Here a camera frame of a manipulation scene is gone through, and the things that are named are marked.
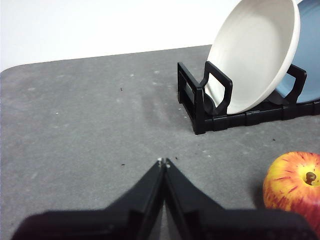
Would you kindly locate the black plate rack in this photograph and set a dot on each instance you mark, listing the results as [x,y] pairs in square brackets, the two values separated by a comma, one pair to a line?
[200,125]

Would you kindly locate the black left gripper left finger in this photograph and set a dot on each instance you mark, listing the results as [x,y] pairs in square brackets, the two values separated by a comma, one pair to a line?
[135,215]

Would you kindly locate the blue plate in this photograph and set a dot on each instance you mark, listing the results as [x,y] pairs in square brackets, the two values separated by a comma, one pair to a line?
[310,37]

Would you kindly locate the red yellow apple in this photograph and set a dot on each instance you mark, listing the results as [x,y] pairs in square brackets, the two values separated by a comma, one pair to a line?
[287,185]

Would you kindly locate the pale yellow plate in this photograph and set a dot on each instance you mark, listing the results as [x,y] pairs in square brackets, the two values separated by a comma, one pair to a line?
[252,57]

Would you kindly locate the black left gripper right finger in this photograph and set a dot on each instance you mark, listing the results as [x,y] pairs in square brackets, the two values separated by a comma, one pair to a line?
[200,215]

